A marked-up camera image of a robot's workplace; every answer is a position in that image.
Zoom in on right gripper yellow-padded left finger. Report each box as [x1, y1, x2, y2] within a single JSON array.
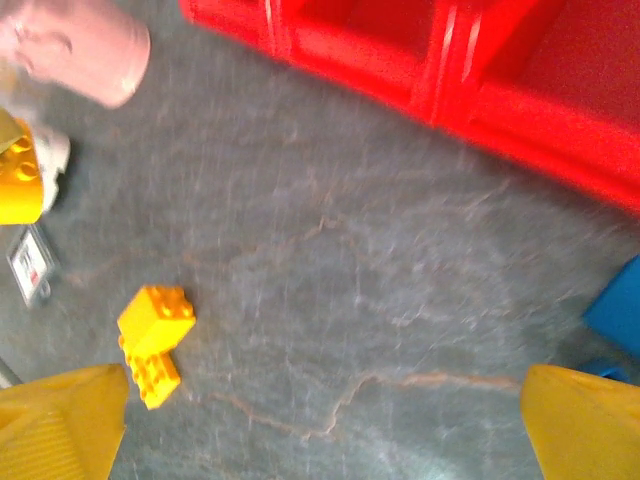
[[0, 363, 130, 480]]

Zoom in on right gripper yellow-padded right finger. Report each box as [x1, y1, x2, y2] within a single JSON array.
[[519, 363, 640, 480]]

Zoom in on yellow rectangular lego brick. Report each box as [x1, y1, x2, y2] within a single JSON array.
[[119, 337, 182, 411]]

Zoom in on blue lego brick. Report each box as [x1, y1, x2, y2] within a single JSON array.
[[582, 254, 640, 361]]

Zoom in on yellow sloped lego brick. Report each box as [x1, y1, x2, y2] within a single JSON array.
[[117, 284, 197, 359], [0, 108, 44, 226]]

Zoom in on small white label tag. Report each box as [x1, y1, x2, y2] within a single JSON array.
[[5, 224, 59, 309]]

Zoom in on red plastic bin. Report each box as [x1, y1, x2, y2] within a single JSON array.
[[178, 0, 289, 64], [272, 0, 454, 129], [429, 0, 640, 219]]

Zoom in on pink pencil cup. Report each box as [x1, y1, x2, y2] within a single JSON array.
[[0, 0, 152, 110]]

